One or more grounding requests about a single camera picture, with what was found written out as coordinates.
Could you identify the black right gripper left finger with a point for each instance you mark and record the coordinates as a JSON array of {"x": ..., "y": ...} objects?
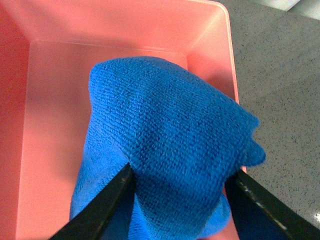
[{"x": 108, "y": 215}]

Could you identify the pink plastic bin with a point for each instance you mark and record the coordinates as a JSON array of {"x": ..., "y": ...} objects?
[{"x": 47, "y": 50}]

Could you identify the blue microfiber cloth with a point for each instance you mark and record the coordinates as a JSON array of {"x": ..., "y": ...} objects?
[{"x": 182, "y": 137}]

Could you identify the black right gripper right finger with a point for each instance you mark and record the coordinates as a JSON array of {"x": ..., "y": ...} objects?
[{"x": 259, "y": 215}]

